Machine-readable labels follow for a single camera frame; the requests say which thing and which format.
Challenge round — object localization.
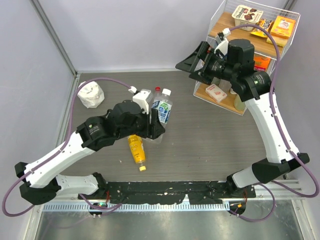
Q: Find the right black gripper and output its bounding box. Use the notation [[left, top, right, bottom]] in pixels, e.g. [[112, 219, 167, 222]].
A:
[[175, 41, 237, 86]]

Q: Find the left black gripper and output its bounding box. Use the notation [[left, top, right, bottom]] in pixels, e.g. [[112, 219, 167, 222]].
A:
[[116, 106, 165, 140]]

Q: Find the clear bottle blue green label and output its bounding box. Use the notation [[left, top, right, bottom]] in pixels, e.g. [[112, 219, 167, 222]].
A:
[[148, 87, 173, 145]]

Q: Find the white bottle cap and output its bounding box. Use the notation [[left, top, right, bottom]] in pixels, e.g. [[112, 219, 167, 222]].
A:
[[162, 88, 172, 96]]

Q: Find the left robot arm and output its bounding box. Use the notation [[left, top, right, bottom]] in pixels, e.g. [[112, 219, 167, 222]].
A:
[[15, 100, 165, 205]]

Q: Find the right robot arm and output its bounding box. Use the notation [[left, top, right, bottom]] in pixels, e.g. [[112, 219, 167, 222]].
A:
[[175, 39, 310, 198]]

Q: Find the yellow label bottle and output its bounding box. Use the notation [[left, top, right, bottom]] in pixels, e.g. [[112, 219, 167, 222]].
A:
[[127, 135, 147, 172]]

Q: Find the red cap clear bottle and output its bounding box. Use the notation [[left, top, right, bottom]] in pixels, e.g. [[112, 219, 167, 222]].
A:
[[151, 86, 162, 104]]

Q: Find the white pink small box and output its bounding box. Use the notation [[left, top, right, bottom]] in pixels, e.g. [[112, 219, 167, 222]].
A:
[[205, 84, 228, 103]]

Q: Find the orange snack box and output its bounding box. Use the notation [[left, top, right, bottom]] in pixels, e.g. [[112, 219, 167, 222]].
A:
[[253, 54, 271, 72]]

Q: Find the white yogurt cup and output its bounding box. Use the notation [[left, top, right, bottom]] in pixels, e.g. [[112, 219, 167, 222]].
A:
[[231, 5, 264, 26]]

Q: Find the crumpled white paper towel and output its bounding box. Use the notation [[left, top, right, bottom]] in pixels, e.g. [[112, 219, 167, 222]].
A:
[[77, 81, 105, 109]]

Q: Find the yellow candy bag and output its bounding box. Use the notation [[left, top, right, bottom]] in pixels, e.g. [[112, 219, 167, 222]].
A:
[[250, 18, 274, 38]]

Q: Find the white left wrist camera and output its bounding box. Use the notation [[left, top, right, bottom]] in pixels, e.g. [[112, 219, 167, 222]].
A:
[[128, 86, 153, 114]]

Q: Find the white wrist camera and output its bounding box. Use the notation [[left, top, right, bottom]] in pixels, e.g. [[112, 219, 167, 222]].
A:
[[128, 86, 153, 114], [214, 28, 231, 56]]

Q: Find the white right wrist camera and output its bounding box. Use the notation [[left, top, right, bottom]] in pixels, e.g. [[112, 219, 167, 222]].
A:
[[214, 28, 231, 56]]

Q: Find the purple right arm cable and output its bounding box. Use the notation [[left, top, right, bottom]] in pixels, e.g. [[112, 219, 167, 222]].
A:
[[228, 23, 320, 222]]

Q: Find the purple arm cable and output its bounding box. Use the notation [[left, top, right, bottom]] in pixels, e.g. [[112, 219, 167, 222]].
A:
[[1, 76, 133, 217], [228, 23, 320, 222]]

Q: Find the white wire shelf rack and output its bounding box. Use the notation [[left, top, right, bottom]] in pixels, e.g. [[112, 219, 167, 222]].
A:
[[191, 0, 301, 115]]

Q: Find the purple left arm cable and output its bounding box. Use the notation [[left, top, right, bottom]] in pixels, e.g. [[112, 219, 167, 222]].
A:
[[1, 76, 133, 217]]

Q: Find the white slotted cable duct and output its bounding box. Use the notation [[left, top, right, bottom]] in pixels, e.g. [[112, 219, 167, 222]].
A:
[[42, 201, 230, 212]]

